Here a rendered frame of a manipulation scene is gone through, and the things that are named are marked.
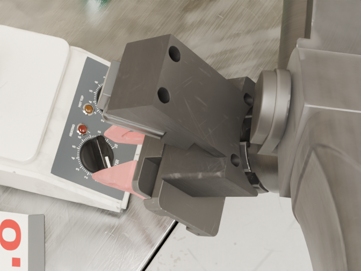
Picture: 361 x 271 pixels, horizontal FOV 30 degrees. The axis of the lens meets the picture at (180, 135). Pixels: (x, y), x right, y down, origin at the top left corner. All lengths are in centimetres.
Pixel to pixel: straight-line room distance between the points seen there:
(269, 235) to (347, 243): 40
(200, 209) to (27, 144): 19
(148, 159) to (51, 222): 22
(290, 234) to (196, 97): 30
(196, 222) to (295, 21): 14
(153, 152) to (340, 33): 14
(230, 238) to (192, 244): 4
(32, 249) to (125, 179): 21
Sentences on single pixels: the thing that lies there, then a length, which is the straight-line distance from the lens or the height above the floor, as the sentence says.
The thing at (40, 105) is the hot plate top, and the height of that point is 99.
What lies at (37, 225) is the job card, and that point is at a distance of 64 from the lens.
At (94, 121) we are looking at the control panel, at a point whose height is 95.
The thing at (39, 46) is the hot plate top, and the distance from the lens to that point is 61.
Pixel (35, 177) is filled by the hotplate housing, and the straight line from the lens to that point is 59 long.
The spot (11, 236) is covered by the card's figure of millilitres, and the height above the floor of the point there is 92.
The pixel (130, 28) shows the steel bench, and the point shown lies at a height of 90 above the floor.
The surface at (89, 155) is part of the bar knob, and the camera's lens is 60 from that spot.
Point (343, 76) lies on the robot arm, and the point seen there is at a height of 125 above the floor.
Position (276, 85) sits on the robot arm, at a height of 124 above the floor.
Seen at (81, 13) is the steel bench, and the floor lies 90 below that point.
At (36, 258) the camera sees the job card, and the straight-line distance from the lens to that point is 64.
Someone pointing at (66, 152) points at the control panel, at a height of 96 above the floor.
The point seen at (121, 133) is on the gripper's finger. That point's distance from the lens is 51.
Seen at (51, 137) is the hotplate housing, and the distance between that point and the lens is 60.
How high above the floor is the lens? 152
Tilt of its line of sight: 69 degrees down
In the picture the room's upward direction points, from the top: 7 degrees clockwise
